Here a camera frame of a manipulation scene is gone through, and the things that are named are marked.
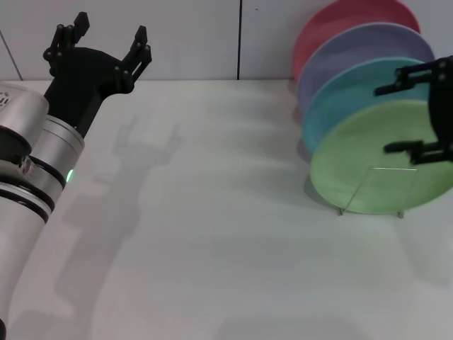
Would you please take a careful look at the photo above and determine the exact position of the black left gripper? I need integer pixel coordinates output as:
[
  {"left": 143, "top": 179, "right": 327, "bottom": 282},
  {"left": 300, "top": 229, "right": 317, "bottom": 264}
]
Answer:
[{"left": 42, "top": 11, "right": 153, "bottom": 138}]

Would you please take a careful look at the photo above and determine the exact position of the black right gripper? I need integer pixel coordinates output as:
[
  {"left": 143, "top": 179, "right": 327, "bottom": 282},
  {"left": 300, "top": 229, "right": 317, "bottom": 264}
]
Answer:
[{"left": 374, "top": 54, "right": 453, "bottom": 166}]

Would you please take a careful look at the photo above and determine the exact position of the green plastic plate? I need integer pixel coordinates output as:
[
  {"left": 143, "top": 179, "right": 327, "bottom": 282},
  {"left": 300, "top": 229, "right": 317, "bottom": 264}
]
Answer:
[{"left": 309, "top": 100, "right": 453, "bottom": 215}]

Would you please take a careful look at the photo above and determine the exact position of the blue plastic plate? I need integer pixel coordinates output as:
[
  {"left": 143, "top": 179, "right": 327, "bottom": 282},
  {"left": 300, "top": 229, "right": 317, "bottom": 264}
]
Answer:
[{"left": 302, "top": 58, "right": 435, "bottom": 155}]

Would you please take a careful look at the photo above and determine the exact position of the purple plastic plate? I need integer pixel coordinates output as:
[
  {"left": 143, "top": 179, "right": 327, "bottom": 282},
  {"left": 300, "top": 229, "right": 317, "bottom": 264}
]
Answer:
[{"left": 297, "top": 21, "right": 436, "bottom": 111}]

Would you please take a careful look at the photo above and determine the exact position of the red plastic plate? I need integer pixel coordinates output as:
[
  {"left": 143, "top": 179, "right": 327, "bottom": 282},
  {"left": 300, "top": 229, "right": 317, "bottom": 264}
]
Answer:
[{"left": 292, "top": 0, "right": 422, "bottom": 81}]

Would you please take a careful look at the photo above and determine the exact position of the silver wire plate rack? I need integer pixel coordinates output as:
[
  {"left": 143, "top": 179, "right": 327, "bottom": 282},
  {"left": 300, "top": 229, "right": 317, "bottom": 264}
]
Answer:
[{"left": 338, "top": 165, "right": 418, "bottom": 219}]

